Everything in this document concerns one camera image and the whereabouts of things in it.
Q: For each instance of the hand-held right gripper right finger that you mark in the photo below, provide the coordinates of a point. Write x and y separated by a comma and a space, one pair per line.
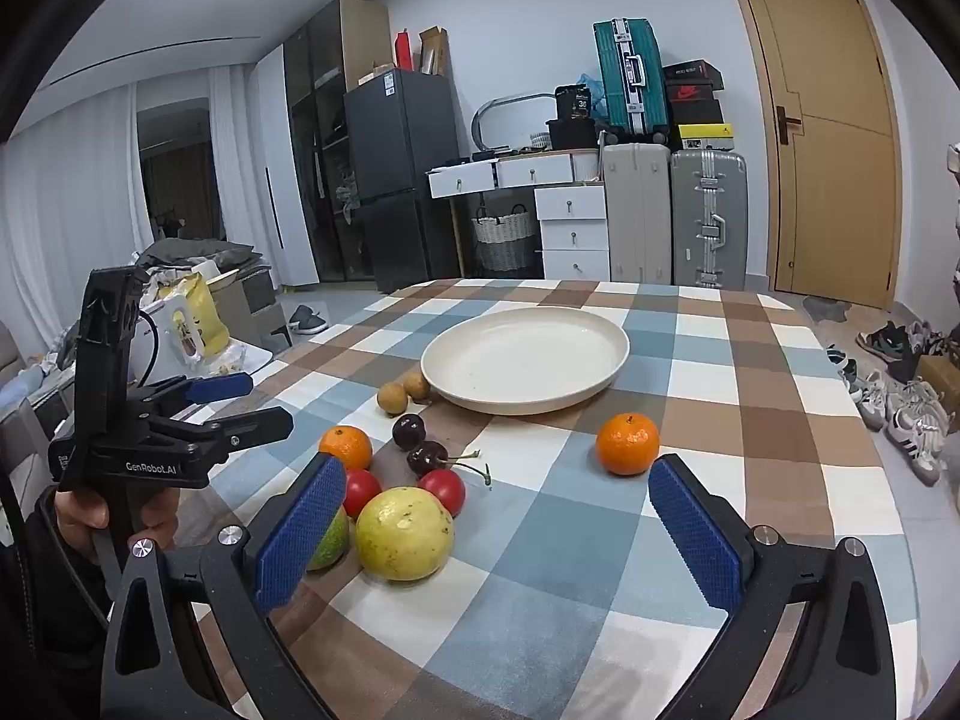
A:
697, 540

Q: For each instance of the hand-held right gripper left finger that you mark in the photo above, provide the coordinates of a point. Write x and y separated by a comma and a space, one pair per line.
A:
300, 532

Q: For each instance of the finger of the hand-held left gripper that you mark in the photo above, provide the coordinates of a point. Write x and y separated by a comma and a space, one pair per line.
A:
221, 387
255, 424

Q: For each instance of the green orange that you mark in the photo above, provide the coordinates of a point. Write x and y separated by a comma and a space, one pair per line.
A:
334, 544

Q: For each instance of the orange mandarin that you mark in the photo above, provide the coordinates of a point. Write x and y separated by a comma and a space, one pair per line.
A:
346, 448
628, 444

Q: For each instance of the yellow guava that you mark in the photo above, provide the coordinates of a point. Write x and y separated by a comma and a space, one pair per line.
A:
405, 532

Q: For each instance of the brown longan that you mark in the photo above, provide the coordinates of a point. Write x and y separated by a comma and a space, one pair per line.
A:
392, 399
417, 387

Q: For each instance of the red tomato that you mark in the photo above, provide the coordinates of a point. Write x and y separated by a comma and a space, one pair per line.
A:
364, 491
442, 491

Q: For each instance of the cream round plate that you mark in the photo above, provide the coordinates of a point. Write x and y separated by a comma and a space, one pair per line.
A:
525, 352

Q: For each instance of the person's left forearm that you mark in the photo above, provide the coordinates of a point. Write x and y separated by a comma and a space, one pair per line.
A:
67, 630

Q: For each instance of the person's left hand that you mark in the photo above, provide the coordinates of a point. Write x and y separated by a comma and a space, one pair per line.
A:
75, 521

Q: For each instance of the yellow bag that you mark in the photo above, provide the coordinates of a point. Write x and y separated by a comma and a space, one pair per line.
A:
199, 315

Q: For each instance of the brown storage box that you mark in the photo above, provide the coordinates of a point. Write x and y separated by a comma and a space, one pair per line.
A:
251, 300

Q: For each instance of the grey slipper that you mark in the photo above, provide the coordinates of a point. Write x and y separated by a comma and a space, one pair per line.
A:
307, 321

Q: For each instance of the checked tablecloth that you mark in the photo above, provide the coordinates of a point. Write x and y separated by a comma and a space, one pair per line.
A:
570, 540

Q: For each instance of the dark red cherry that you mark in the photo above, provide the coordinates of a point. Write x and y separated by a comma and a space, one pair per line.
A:
409, 431
426, 461

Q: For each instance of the white curtain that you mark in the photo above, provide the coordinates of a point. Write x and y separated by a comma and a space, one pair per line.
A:
75, 187

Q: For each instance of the white wardrobe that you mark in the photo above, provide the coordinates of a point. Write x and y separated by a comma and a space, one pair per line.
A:
274, 165

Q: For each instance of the white striped sneaker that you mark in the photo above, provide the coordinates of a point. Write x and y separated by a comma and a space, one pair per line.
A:
915, 435

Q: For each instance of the grey doormat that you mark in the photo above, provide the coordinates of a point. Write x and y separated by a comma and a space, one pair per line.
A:
825, 309

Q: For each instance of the black green sneaker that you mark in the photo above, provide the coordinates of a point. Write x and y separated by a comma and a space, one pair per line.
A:
889, 341

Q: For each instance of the black refrigerator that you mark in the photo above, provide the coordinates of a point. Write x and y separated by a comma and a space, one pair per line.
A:
397, 165

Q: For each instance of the brown cardboard box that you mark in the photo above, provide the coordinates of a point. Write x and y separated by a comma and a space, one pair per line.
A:
941, 379

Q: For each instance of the woven basket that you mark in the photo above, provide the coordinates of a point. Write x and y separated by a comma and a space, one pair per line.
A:
502, 240

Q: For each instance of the glass door cabinet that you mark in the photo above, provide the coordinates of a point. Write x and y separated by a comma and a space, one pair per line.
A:
326, 90

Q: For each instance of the silver suitcase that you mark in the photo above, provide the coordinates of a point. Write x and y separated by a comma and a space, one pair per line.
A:
709, 217

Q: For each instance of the beige suitcase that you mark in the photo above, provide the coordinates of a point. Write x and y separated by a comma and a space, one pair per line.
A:
637, 217

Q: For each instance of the white dressing table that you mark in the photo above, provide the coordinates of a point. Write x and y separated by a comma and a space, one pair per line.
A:
570, 232

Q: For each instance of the oval mirror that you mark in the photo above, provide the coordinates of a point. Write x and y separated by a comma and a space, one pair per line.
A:
484, 120

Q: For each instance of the red box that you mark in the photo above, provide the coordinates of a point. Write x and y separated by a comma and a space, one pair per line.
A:
405, 51

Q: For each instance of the wooden door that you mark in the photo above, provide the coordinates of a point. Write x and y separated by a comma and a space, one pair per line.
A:
825, 165

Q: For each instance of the open cardboard box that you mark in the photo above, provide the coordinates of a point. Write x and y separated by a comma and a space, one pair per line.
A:
433, 52

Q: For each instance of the black yellow shoe box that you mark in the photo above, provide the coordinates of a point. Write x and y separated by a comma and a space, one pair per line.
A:
705, 136

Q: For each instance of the black storage box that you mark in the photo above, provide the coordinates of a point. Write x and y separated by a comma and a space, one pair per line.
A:
570, 133

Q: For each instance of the black red-logo shoe box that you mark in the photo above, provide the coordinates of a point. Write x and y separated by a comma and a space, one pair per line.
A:
694, 101

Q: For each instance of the black bag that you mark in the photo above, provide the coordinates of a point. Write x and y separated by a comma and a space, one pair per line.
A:
574, 101

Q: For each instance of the blue plastic bag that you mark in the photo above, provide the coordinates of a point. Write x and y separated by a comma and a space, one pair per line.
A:
591, 86

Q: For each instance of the teal suitcase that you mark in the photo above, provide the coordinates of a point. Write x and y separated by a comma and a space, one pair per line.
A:
626, 75

